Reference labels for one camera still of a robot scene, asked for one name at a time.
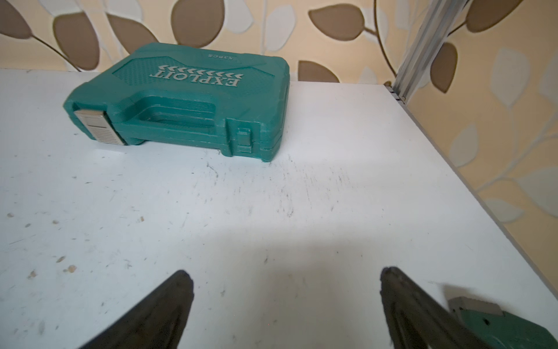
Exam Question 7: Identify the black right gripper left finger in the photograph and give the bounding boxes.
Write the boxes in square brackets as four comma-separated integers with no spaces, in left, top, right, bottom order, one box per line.
[82,270,194,348]

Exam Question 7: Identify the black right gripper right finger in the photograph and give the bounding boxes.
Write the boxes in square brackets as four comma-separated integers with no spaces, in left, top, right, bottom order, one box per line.
[380,267,490,349]

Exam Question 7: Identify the green plastic tool case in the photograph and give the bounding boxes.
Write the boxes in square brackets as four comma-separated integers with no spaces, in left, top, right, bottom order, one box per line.
[63,43,290,162]

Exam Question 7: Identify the green handled scraper tool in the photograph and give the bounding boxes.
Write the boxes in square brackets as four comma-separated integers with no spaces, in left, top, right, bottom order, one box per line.
[448,297,557,348]

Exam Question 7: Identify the aluminium frame post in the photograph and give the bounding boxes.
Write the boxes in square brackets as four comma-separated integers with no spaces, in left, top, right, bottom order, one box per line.
[392,1,467,104]

